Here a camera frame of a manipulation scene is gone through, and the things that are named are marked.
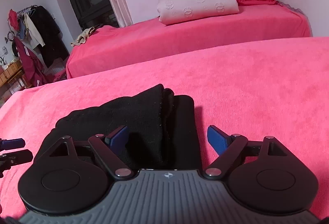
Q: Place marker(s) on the clothes rack with garments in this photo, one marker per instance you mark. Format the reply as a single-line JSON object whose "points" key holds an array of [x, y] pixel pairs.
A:
{"points": [[37, 43]]}

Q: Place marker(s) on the wooden side shelf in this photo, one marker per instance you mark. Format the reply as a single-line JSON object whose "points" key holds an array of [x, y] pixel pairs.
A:
{"points": [[12, 80]]}

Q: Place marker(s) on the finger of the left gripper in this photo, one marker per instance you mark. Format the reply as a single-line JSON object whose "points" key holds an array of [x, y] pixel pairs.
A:
{"points": [[14, 159], [9, 144]]}

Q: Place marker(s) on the far pink bed blanket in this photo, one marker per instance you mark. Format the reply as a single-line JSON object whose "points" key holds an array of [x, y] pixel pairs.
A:
{"points": [[109, 47]]}

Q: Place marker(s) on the pale pink rolled quilt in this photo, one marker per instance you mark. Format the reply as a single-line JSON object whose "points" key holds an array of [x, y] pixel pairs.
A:
{"points": [[178, 11]]}

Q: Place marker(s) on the near pink bed blanket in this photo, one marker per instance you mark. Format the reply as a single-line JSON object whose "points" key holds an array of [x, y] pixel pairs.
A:
{"points": [[260, 88]]}

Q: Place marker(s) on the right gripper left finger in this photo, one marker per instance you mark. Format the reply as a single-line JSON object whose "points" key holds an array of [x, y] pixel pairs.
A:
{"points": [[72, 176]]}

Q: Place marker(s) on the pink bed blanket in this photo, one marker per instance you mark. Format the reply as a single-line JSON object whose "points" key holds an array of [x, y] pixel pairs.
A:
{"points": [[260, 88], [109, 47]]}

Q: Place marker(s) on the beige cloth on bed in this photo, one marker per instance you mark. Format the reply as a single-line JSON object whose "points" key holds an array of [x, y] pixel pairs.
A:
{"points": [[83, 37]]}

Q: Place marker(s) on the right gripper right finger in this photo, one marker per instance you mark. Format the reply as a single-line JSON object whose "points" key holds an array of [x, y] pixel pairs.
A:
{"points": [[263, 176]]}

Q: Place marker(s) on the black pants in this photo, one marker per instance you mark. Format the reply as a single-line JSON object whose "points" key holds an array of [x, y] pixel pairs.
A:
{"points": [[161, 126]]}

